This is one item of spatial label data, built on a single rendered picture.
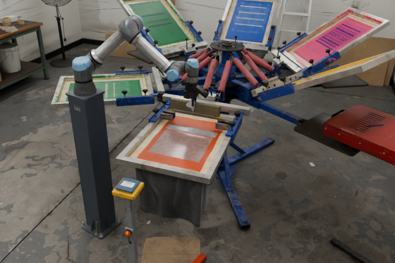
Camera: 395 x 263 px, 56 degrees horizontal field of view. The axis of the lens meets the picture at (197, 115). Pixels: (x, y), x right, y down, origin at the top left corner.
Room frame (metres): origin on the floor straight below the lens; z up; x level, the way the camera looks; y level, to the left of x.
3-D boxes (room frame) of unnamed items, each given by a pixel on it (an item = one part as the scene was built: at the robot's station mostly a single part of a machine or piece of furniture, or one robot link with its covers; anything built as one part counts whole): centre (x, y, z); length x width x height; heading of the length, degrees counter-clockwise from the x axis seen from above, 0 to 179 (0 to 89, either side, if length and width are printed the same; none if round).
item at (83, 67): (2.29, 0.76, 1.37); 0.13 x 0.12 x 0.14; 171
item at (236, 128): (2.24, -0.26, 0.98); 0.30 x 0.05 x 0.07; 162
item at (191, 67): (2.30, 0.04, 1.39); 0.09 x 0.08 x 0.11; 81
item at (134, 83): (2.91, 0.65, 1.05); 1.08 x 0.61 x 0.23; 102
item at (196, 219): (1.82, 0.17, 0.74); 0.45 x 0.03 x 0.43; 72
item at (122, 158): (2.10, 0.08, 0.97); 0.79 x 0.58 x 0.04; 162
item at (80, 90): (2.29, 0.77, 1.25); 0.15 x 0.15 x 0.10
